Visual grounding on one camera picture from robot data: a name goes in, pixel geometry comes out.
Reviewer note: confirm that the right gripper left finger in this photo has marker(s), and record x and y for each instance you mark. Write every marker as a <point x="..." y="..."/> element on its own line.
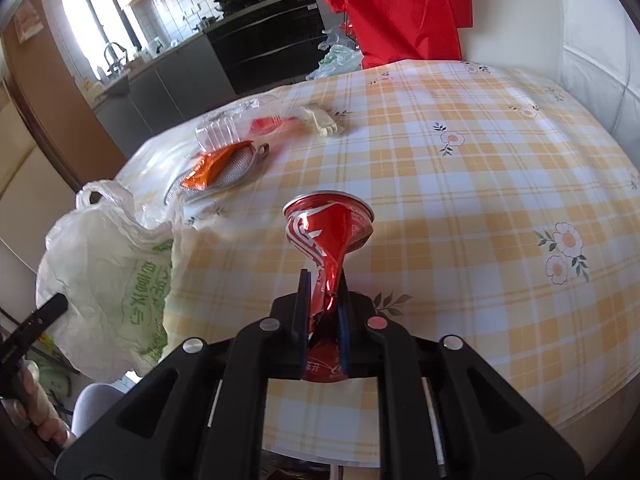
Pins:
<point x="300" y="324"/>

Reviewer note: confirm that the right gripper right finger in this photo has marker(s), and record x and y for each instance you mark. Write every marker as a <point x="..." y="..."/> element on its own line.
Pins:
<point x="343" y="331"/>

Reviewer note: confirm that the crushed red soda can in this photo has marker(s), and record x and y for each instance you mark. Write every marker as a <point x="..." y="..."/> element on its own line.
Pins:
<point x="326" y="226"/>

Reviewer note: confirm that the orange snack packet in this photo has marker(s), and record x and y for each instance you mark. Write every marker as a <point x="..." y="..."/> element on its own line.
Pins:
<point x="210" y="165"/>

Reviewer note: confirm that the grey kitchen base cabinets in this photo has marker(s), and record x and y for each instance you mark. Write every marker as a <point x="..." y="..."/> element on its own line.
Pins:
<point x="179" y="85"/>

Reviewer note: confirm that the kitchen faucet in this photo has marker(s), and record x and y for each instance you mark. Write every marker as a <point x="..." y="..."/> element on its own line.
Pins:
<point x="116" y="57"/>

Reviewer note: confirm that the person's left hand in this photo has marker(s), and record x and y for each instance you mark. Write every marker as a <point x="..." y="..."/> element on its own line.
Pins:
<point x="35" y="408"/>

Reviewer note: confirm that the white green plastic bag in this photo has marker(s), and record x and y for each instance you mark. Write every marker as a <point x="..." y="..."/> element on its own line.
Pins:
<point x="113" y="263"/>

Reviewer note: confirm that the cream crumpled wrapper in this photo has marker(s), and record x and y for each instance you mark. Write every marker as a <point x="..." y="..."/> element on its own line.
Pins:
<point x="320" y="120"/>

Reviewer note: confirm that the crushed clear plastic bottle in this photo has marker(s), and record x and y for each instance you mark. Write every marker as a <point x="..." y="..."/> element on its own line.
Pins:
<point x="242" y="120"/>

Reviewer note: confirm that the yellow plaid floral tablecloth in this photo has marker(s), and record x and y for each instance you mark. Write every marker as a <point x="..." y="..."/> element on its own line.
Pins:
<point x="504" y="213"/>

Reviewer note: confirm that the black oven range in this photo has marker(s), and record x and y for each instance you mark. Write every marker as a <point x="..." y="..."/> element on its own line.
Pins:
<point x="264" y="42"/>

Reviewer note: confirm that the red hanging apron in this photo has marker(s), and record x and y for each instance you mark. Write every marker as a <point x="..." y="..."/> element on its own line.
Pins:
<point x="389" y="31"/>

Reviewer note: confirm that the white wall sheet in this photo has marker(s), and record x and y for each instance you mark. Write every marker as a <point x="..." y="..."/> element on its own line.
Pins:
<point x="600" y="66"/>

